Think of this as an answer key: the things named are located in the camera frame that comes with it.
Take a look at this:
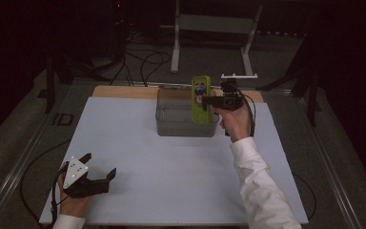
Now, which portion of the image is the black metal stand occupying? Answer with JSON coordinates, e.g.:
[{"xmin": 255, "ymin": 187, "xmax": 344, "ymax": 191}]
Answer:
[
  {"xmin": 37, "ymin": 51, "xmax": 74, "ymax": 115},
  {"xmin": 256, "ymin": 31, "xmax": 322, "ymax": 128}
]

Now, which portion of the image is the white metal stand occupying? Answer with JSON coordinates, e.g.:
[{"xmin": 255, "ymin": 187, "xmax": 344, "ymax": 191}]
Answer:
[{"xmin": 170, "ymin": 0, "xmax": 264, "ymax": 79}]

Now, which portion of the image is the person's left hand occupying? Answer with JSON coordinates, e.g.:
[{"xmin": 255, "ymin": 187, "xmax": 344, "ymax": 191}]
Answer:
[{"xmin": 56, "ymin": 176, "xmax": 93, "ymax": 219}]

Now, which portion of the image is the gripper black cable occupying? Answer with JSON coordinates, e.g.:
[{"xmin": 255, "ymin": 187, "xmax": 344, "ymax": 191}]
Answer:
[
  {"xmin": 19, "ymin": 138, "xmax": 72, "ymax": 229},
  {"xmin": 232, "ymin": 80, "xmax": 317, "ymax": 222}
]

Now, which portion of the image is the black floor cable bundle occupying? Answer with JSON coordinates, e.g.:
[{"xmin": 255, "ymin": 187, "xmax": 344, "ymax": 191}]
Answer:
[{"xmin": 108, "ymin": 18, "xmax": 135, "ymax": 87}]

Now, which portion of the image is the green snack packet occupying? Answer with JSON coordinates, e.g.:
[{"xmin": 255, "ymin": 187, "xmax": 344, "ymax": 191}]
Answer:
[{"xmin": 191, "ymin": 75, "xmax": 213, "ymax": 125}]

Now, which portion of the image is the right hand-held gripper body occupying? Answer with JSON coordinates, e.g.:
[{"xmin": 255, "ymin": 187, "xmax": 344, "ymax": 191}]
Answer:
[{"xmin": 210, "ymin": 73, "xmax": 258, "ymax": 113}]

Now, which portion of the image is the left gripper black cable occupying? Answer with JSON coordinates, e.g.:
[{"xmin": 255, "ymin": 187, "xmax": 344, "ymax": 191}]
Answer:
[{"xmin": 19, "ymin": 138, "xmax": 72, "ymax": 229}]

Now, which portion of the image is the looped black floor cable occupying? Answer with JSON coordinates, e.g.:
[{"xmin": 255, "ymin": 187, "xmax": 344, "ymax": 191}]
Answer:
[{"xmin": 139, "ymin": 51, "xmax": 172, "ymax": 88}]

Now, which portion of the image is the metal floor rail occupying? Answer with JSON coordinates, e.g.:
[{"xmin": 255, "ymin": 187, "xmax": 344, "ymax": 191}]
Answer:
[
  {"xmin": 294, "ymin": 92, "xmax": 365, "ymax": 229},
  {"xmin": 0, "ymin": 83, "xmax": 77, "ymax": 229}
]

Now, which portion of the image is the person's right hand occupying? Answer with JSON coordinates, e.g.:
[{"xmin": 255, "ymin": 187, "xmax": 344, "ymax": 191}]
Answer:
[{"xmin": 212, "ymin": 106, "xmax": 252, "ymax": 143}]

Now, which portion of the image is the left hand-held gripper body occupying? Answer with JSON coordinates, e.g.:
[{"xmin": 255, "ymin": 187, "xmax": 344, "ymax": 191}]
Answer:
[{"xmin": 62, "ymin": 156, "xmax": 111, "ymax": 198}]

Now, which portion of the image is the white table mat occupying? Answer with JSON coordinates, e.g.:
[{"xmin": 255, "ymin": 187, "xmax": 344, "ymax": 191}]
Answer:
[{"xmin": 38, "ymin": 95, "xmax": 310, "ymax": 227}]

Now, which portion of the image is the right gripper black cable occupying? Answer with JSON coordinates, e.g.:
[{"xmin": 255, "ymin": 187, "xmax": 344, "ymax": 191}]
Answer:
[{"xmin": 232, "ymin": 80, "xmax": 317, "ymax": 222}]

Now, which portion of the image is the clear plastic container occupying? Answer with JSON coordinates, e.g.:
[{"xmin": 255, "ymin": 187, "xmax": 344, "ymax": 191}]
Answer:
[{"xmin": 155, "ymin": 86, "xmax": 220, "ymax": 137}]

